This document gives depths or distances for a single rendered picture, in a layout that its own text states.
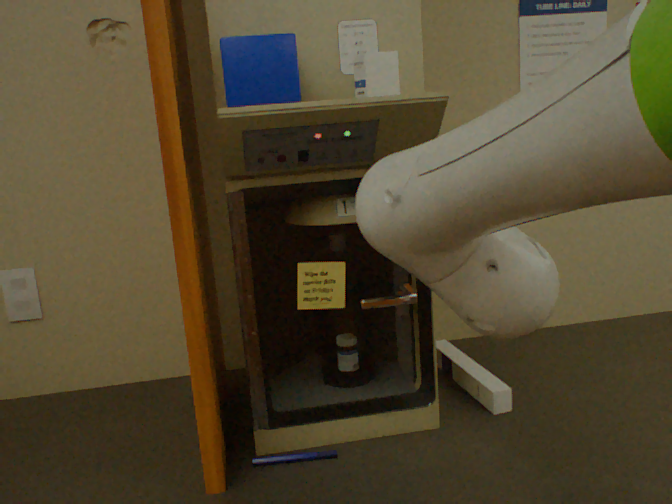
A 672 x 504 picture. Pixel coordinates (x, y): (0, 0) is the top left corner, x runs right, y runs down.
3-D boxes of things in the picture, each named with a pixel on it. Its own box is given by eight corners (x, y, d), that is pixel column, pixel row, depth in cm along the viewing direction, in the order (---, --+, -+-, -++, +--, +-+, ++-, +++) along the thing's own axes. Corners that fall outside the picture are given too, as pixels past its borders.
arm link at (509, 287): (529, 376, 63) (603, 288, 63) (436, 301, 60) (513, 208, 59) (476, 329, 77) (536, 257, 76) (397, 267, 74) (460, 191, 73)
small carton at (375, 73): (355, 98, 96) (352, 56, 95) (387, 96, 97) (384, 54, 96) (367, 97, 91) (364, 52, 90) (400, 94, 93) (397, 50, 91)
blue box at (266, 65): (227, 108, 96) (219, 44, 94) (294, 103, 97) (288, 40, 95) (227, 107, 86) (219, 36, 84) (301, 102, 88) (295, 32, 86)
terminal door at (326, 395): (257, 429, 108) (231, 189, 99) (435, 403, 112) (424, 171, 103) (258, 431, 107) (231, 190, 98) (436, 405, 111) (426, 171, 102)
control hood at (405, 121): (223, 176, 99) (215, 109, 97) (429, 157, 103) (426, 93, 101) (222, 184, 88) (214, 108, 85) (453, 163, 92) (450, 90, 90)
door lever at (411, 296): (355, 304, 105) (354, 288, 105) (412, 297, 107) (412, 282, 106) (362, 314, 100) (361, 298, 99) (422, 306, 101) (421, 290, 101)
